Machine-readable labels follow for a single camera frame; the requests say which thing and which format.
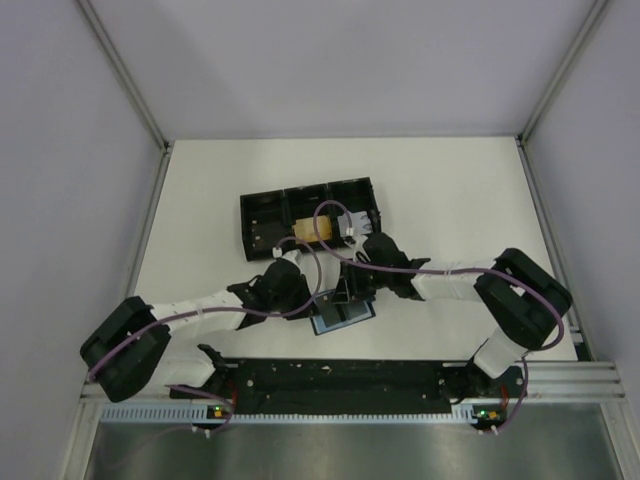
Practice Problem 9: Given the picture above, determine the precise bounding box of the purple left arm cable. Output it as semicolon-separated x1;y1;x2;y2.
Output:
87;237;324;439

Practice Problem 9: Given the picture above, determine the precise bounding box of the aluminium frame rail right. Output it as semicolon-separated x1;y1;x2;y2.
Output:
518;1;614;361

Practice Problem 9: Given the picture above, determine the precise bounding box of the aluminium front frame rail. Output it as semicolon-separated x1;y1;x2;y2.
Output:
82;362;626;406

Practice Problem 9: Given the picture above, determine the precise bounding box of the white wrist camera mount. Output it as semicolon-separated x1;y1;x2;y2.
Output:
344;235;370;263
272;248;302;268

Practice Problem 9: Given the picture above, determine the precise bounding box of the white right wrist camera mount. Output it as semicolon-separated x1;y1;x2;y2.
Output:
344;235;370;263

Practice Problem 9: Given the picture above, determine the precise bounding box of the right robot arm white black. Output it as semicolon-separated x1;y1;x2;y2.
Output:
341;233;573;396

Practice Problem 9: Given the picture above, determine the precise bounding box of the white slotted cable duct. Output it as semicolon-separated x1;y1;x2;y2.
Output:
100;403;478;425

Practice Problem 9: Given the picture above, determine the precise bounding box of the aluminium frame rail left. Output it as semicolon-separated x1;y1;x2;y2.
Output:
74;1;172;297

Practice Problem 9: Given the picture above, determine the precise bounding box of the aluminium frame rail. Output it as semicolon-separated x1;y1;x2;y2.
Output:
74;1;172;297
518;1;614;361
82;362;626;406

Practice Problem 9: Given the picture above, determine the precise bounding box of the blue leather card holder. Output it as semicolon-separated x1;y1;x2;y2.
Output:
310;290;376;336

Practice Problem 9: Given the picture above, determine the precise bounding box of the black three-compartment tray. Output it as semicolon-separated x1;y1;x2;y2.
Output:
240;177;381;261

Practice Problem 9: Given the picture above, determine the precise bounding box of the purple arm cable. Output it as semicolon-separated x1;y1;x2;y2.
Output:
87;237;324;439
313;200;566;436

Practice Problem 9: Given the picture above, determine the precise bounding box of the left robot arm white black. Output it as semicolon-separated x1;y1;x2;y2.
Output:
80;253;319;402

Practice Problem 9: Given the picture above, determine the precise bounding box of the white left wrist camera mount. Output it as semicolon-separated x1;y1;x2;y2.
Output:
272;248;302;268

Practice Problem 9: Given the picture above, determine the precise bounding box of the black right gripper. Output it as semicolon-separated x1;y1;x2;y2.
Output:
331;257;392;304

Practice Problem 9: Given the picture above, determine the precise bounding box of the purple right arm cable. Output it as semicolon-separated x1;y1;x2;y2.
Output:
313;200;566;436

